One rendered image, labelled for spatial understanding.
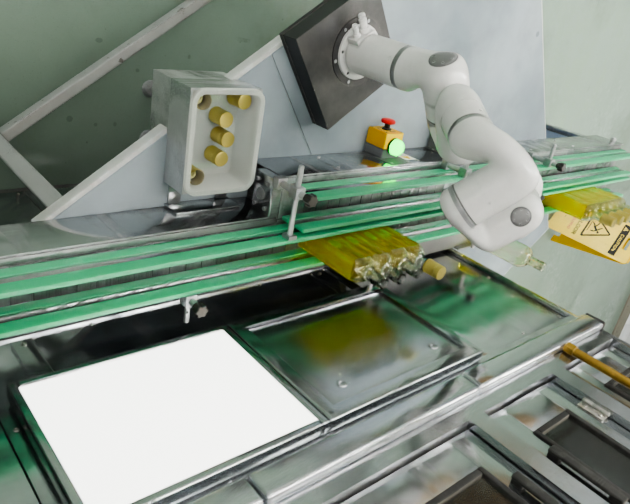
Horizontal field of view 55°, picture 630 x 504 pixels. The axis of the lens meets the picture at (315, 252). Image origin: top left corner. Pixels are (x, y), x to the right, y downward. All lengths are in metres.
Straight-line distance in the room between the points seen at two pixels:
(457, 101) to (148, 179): 0.65
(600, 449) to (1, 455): 1.08
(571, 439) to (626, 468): 0.11
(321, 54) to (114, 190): 0.54
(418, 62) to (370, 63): 0.13
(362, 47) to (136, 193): 0.59
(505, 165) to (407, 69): 0.35
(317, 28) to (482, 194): 0.55
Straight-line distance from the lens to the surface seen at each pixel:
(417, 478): 1.12
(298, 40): 1.37
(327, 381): 1.19
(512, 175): 1.07
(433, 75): 1.27
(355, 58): 1.43
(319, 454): 1.04
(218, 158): 1.32
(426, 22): 1.75
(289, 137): 1.50
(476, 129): 1.10
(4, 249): 1.16
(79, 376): 1.15
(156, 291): 1.21
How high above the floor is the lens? 1.85
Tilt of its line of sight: 40 degrees down
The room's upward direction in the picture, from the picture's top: 124 degrees clockwise
